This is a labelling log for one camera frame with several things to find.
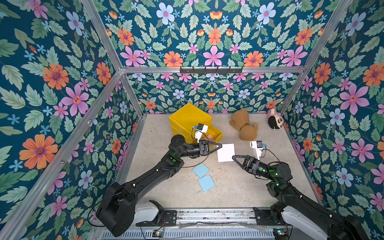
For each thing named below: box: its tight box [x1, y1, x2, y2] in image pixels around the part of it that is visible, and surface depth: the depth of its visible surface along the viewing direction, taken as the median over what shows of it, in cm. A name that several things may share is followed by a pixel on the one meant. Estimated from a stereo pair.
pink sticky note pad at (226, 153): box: [217, 143, 235, 163], surface depth 65 cm
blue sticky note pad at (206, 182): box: [197, 174, 216, 192], surface depth 86 cm
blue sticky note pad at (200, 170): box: [192, 163, 210, 179], surface depth 92 cm
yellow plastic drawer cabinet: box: [168, 103, 224, 144], surface depth 91 cm
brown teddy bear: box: [230, 108, 259, 141], surface depth 103 cm
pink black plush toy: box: [267, 108, 284, 129], surface depth 107 cm
